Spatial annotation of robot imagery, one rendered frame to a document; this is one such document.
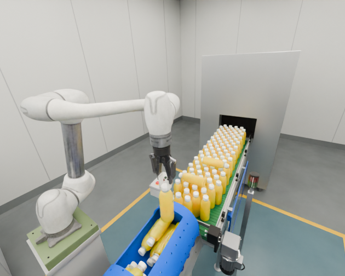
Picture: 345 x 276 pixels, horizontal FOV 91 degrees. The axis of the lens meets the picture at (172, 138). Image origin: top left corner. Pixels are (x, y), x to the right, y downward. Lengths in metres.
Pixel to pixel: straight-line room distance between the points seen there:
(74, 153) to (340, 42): 4.62
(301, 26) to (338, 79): 1.28
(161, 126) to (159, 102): 0.09
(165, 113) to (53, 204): 0.84
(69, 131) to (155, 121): 0.61
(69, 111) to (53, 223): 0.68
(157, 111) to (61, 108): 0.42
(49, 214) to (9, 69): 2.38
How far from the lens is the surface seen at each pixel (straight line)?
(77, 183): 1.27
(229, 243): 1.38
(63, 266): 1.37
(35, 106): 0.92
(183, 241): 0.98
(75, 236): 1.31
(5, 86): 3.22
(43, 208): 1.21
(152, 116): 0.61
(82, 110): 0.80
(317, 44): 4.71
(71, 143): 1.13
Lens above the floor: 1.99
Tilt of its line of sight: 25 degrees down
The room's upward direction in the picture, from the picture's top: 3 degrees counter-clockwise
